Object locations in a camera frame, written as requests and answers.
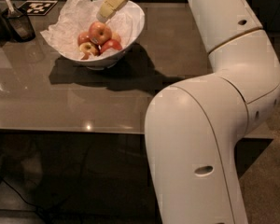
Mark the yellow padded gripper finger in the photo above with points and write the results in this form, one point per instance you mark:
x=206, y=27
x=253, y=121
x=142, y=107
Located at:
x=108, y=9

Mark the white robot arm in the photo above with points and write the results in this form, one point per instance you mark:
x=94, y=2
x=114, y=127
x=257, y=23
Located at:
x=192, y=126

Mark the white bowl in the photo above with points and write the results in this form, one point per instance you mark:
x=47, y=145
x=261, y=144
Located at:
x=128, y=23

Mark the back right partly hidden apple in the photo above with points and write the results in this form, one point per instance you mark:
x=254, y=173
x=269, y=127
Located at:
x=116, y=36

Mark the large top red apple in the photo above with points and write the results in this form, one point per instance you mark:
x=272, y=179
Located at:
x=99, y=33

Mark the right front red apple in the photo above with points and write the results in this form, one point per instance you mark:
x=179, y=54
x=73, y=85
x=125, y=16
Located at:
x=111, y=44

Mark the left red apple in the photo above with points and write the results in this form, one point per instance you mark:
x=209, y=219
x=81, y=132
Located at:
x=82, y=38

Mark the front yellowish red apple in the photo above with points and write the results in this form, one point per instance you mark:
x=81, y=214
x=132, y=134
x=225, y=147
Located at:
x=89, y=49

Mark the white crumpled paper liner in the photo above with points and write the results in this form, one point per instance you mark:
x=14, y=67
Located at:
x=80, y=10

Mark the black white marker tag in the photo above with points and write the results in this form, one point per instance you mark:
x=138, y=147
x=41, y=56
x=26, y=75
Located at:
x=37, y=7

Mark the dark glass container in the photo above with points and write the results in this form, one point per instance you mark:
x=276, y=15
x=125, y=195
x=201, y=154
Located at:
x=19, y=25

